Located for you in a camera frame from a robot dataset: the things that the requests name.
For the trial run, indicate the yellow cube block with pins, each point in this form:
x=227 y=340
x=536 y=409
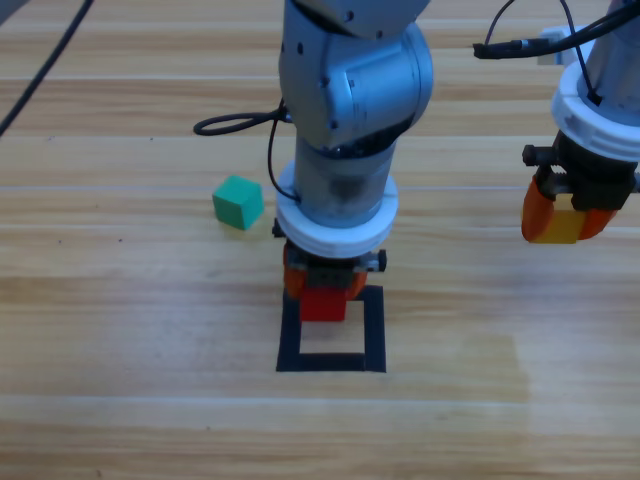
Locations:
x=562 y=227

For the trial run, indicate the red cube block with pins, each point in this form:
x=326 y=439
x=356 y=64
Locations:
x=322 y=306

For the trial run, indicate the green cube block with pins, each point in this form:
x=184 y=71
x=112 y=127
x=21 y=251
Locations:
x=235 y=202

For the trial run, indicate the black tape square outline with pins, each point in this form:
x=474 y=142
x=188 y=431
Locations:
x=330 y=362

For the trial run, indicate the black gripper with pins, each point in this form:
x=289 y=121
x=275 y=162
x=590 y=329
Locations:
x=600 y=175
x=327 y=280

